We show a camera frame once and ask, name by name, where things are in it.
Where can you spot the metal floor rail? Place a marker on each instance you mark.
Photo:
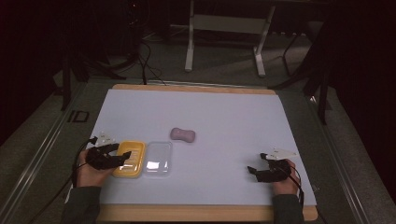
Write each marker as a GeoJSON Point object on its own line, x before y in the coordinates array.
{"type": "Point", "coordinates": [34, 161]}
{"type": "Point", "coordinates": [339, 155]}

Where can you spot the white metal stand frame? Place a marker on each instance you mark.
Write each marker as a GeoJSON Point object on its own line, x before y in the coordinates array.
{"type": "Point", "coordinates": [229, 23]}

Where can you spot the white table mat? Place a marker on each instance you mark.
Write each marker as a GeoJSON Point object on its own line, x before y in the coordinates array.
{"type": "Point", "coordinates": [218, 130]}

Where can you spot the person's right hand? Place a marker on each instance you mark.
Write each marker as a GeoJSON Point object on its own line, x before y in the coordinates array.
{"type": "Point", "coordinates": [288, 186]}

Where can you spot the clear plastic lid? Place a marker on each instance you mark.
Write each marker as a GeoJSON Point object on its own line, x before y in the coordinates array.
{"type": "Point", "coordinates": [158, 158]}

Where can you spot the yellow soap dish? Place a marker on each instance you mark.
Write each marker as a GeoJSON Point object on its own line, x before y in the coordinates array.
{"type": "Point", "coordinates": [132, 160]}

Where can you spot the black metal stand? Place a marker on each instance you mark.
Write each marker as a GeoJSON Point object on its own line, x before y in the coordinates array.
{"type": "Point", "coordinates": [323, 96]}

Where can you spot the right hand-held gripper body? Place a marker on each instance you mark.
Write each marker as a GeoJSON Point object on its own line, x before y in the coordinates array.
{"type": "Point", "coordinates": [275, 174]}

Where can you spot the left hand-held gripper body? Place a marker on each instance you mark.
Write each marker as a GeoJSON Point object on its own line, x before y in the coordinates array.
{"type": "Point", "coordinates": [99, 158]}

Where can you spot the person's left hand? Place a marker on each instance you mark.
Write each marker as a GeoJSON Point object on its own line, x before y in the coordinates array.
{"type": "Point", "coordinates": [90, 175]}

